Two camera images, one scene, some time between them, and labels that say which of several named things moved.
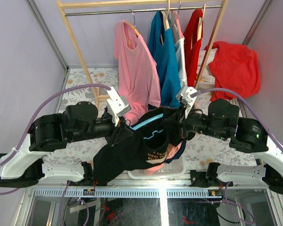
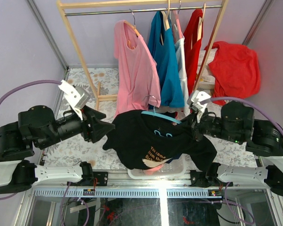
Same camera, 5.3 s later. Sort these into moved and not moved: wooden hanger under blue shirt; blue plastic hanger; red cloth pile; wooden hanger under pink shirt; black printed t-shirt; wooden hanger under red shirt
Moved: black printed t-shirt; blue plastic hanger
Not moved: wooden hanger under pink shirt; wooden hanger under red shirt; wooden hanger under blue shirt; red cloth pile
